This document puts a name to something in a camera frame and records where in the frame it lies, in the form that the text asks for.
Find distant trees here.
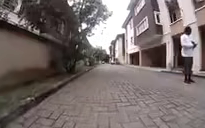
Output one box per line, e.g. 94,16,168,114
89,46,110,66

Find pale building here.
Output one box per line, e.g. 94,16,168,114
108,33,127,65

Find grey brick paved road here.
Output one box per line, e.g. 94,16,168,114
4,63,205,128

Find leafy tree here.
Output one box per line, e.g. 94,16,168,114
61,0,113,74

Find grey and white building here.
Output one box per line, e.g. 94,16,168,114
122,0,168,69

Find dark stone kerb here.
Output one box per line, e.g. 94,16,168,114
0,64,98,127

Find concrete pavement strip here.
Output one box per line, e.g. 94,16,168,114
123,63,205,80

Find person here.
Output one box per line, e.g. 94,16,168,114
180,26,199,85

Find grass strip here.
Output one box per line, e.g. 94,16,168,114
0,65,94,123

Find beige compound wall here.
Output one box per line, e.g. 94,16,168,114
0,23,68,92

